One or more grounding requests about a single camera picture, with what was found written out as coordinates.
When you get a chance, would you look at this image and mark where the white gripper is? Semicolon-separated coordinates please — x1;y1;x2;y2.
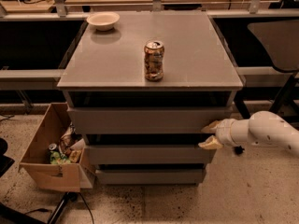
198;119;249;150

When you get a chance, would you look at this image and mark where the grey top drawer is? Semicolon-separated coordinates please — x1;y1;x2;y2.
67;107;232;134

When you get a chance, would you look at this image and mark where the grey drawer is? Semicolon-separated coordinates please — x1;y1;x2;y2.
85;145;215;164
67;107;232;134
96;169;206;185

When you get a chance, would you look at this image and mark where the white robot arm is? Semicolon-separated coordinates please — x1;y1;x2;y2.
198;111;299;156

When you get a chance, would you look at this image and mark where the grey drawer cabinet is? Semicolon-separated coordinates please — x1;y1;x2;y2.
58;11;243;171

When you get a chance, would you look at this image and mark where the grey bottom drawer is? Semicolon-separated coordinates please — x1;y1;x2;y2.
96;169;206;185

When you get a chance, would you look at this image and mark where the grey middle drawer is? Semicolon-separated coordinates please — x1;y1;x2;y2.
85;145;215;164

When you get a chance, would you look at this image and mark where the crushed soda can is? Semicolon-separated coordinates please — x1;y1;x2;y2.
144;40;164;81

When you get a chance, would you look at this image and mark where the grey chair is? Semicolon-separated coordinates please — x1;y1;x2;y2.
248;20;299;73

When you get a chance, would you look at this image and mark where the snack wrapper in box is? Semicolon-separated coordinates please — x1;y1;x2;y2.
69;150;82;163

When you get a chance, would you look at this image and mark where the green can in box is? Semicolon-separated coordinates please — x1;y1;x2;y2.
48;143;71;165

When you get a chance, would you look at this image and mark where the cardboard box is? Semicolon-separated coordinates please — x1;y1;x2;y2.
20;103;95;192

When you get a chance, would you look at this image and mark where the white bowl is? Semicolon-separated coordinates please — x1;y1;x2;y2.
87;12;120;31

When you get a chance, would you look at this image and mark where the black stand base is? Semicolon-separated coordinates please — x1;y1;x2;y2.
0;192;78;224

